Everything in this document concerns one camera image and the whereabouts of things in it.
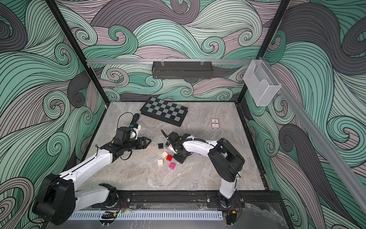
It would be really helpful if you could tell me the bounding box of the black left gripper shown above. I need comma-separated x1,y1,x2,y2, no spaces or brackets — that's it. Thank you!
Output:
122,136,151,152

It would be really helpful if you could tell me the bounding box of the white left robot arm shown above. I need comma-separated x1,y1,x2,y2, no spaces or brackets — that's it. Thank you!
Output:
31,137,151,225

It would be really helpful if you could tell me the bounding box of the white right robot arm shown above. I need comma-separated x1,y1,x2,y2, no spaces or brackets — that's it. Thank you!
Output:
169,134,245,208

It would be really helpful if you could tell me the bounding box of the red square lego brick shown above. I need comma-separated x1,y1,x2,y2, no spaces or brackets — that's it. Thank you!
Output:
166,155,173,162

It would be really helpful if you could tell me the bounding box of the pink square lego brick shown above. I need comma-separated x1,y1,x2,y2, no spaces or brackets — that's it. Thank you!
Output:
169,162,176,170

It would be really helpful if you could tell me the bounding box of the black microphone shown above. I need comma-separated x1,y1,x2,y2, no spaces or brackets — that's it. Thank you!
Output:
130,113,140,129

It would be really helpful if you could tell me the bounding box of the black green chessboard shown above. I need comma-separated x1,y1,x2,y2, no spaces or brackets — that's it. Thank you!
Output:
140,97,188,127

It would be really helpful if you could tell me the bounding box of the playing card box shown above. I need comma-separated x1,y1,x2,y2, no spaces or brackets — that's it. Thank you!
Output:
211,118,220,129

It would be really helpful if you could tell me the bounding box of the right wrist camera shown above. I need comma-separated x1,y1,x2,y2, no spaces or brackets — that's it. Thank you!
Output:
166,132,180,154

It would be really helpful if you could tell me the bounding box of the white slotted cable duct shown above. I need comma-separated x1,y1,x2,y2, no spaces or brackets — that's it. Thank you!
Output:
68,210,224,221

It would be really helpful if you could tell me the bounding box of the black wall tray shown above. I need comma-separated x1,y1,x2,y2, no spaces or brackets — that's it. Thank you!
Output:
152,61,214,80

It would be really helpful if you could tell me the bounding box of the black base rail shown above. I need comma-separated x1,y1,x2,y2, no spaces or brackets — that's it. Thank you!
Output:
54,190,284,209

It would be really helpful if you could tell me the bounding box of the clear plastic wall bin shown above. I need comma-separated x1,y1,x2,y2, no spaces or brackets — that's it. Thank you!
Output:
243,59,281,106

